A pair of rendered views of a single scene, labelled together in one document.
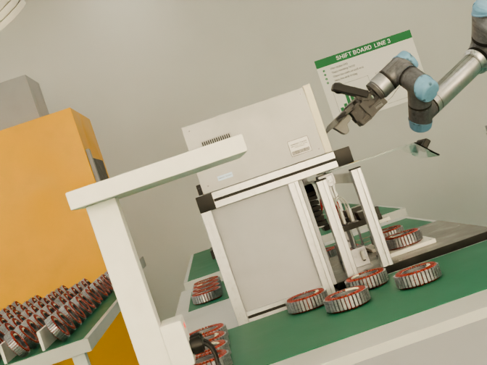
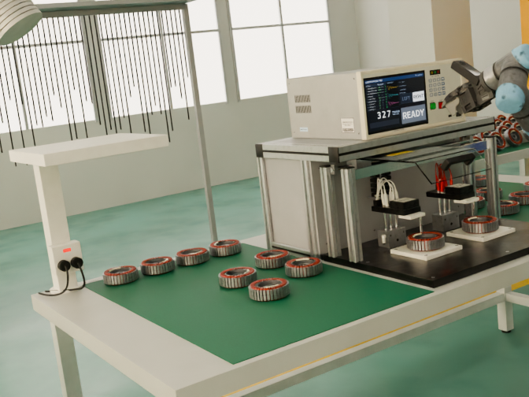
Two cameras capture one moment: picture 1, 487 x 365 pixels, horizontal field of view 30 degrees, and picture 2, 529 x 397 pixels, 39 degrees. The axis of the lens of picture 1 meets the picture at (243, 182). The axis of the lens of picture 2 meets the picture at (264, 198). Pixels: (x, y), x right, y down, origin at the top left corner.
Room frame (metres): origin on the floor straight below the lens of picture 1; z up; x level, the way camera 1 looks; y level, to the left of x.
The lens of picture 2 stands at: (1.20, -2.03, 1.37)
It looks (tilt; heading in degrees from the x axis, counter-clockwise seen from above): 10 degrees down; 60
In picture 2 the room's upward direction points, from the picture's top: 7 degrees counter-clockwise
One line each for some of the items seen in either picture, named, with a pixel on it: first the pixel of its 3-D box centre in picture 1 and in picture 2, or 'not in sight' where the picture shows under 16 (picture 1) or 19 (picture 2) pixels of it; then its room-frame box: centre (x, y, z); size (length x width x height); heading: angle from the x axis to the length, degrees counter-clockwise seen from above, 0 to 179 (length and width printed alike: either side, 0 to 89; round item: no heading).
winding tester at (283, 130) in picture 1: (253, 143); (374, 98); (2.81, -0.07, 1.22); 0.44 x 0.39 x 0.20; 2
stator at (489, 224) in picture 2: (387, 235); (479, 224); (2.93, -0.39, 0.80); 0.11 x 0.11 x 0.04
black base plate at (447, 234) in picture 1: (394, 250); (450, 245); (2.81, -0.37, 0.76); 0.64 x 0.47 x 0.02; 2
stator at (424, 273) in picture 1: (417, 275); (268, 289); (2.18, -0.32, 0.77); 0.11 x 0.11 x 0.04
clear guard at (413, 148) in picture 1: (375, 165); (419, 163); (2.70, -0.39, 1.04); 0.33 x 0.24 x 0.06; 92
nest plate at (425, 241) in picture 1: (406, 247); (426, 249); (2.69, -0.39, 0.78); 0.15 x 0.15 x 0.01; 2
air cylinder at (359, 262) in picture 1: (357, 256); (391, 235); (2.69, -0.25, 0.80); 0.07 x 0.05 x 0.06; 2
